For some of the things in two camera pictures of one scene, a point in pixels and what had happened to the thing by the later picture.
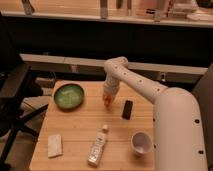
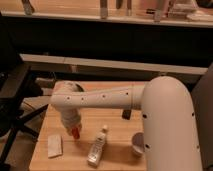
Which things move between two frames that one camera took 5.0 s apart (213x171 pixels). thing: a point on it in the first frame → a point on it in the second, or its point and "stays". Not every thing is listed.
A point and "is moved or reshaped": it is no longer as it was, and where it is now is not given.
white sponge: [54, 145] stays
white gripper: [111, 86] → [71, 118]
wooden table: [79, 133] stays
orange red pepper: [107, 100] is moved or reshaped
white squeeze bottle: [97, 148] stays
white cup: [141, 143] stays
